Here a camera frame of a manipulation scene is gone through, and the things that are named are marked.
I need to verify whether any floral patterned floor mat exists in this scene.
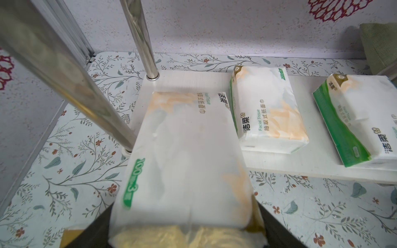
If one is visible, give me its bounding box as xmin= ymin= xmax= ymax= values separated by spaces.
xmin=1 ymin=53 xmax=397 ymax=248

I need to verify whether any white two-tier shelf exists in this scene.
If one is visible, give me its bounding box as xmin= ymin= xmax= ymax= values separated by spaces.
xmin=0 ymin=0 xmax=397 ymax=185

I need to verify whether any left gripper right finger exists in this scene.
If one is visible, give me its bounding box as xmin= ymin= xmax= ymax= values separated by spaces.
xmin=257 ymin=202 xmax=307 ymax=248

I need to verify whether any white tissue pack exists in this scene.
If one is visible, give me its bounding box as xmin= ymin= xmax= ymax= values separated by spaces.
xmin=109 ymin=92 xmax=268 ymax=248
xmin=230 ymin=66 xmax=309 ymax=154
xmin=313 ymin=74 xmax=397 ymax=171

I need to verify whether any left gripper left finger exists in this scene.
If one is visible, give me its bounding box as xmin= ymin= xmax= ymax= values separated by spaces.
xmin=66 ymin=204 xmax=113 ymax=248

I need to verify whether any green cushion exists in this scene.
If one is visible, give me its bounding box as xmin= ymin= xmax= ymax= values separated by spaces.
xmin=359 ymin=23 xmax=397 ymax=75

